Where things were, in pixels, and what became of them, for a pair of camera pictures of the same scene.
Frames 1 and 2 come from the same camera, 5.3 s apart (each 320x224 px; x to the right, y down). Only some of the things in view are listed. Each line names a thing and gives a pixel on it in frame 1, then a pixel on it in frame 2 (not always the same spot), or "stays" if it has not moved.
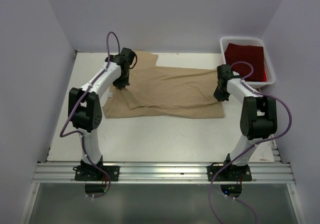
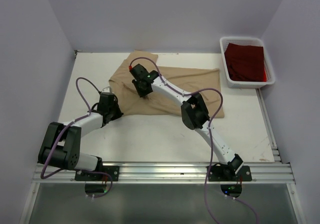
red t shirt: (253, 54) stays
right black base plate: (229, 173) stays
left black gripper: (121, 84) -> (118, 113)
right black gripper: (220, 97) -> (142, 93)
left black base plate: (92, 173) stays
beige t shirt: (165, 92) stays
